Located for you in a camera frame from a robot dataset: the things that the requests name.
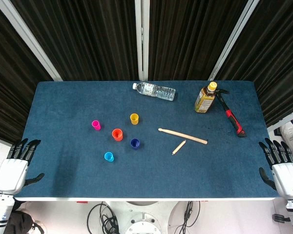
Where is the orange plastic cup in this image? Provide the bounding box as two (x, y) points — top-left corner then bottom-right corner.
(111, 128), (124, 142)

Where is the black device with blue light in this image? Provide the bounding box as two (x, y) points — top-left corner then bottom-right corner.
(273, 118), (293, 137)

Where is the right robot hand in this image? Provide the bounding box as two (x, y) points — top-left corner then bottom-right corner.
(258, 137), (293, 198)

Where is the short wooden pen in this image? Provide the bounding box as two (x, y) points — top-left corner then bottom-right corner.
(171, 140), (187, 156)

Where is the black caster wheel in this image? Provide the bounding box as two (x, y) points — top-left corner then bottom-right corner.
(272, 214), (291, 224)

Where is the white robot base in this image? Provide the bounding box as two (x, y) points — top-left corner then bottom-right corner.
(104, 201), (178, 234)

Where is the white metal frame post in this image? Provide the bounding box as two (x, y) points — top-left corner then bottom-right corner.
(0, 0), (63, 81)
(207, 0), (256, 81)
(267, 109), (293, 132)
(134, 0), (150, 81)

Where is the yellow plastic cup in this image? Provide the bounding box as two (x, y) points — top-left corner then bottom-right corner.
(129, 113), (140, 126)

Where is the thin black cable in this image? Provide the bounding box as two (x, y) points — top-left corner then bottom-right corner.
(172, 201), (201, 234)

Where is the black bag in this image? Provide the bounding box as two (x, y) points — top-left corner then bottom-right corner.
(4, 211), (44, 234)

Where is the blue fabric table cover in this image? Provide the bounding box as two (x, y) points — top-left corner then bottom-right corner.
(14, 80), (279, 198)

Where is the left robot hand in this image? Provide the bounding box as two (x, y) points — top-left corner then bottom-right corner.
(0, 138), (45, 195)

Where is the black cable bundle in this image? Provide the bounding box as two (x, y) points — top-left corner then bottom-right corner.
(86, 201), (120, 234)

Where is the tea bottle with yellow cap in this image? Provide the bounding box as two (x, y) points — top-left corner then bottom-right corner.
(194, 81), (218, 114)

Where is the clear plastic water bottle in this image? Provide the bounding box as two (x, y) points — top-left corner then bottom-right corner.
(132, 82), (176, 101)

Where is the black pleated curtain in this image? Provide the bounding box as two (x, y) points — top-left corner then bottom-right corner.
(11, 0), (140, 81)
(148, 0), (249, 81)
(216, 0), (293, 127)
(0, 0), (56, 144)

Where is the wooden drumstick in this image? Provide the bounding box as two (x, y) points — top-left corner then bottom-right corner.
(158, 128), (209, 145)

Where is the red and black hammer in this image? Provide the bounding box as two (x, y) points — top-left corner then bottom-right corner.
(214, 89), (247, 138)

